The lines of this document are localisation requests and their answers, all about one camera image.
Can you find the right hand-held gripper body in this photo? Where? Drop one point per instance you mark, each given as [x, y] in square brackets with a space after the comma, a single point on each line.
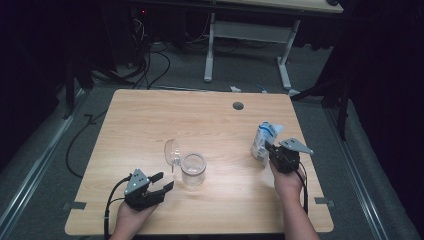
[286, 160]

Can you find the white paper scrap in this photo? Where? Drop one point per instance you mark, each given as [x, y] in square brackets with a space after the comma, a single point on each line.
[235, 89]

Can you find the round grey table grommet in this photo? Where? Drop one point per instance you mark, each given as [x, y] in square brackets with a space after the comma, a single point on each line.
[238, 106]

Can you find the person's left hand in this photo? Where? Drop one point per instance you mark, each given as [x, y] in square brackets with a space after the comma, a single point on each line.
[131, 220]

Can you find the person's right hand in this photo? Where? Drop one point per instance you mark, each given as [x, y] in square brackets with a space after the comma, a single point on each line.
[288, 185]

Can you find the metal floor rail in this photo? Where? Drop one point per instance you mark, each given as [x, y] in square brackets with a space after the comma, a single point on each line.
[360, 173]
[36, 166]

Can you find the black tripod stand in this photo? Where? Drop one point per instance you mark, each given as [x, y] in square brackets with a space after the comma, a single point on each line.
[340, 100]

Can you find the white-legged desk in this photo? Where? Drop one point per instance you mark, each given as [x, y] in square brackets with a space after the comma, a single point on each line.
[253, 31]

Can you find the grey tape piece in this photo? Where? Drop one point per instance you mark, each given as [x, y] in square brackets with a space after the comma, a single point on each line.
[324, 201]
[75, 206]

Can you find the small blue scrap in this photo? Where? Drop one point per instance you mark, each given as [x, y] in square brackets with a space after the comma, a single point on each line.
[261, 88]

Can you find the white and blue bag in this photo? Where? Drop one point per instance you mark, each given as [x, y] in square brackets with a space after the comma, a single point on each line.
[261, 140]

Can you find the clear jar lid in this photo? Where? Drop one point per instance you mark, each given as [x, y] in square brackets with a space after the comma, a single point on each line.
[171, 151]

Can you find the clear glass jar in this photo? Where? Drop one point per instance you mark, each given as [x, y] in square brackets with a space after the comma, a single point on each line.
[193, 170]

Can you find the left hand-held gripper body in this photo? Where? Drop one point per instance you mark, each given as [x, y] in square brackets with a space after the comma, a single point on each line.
[138, 186]

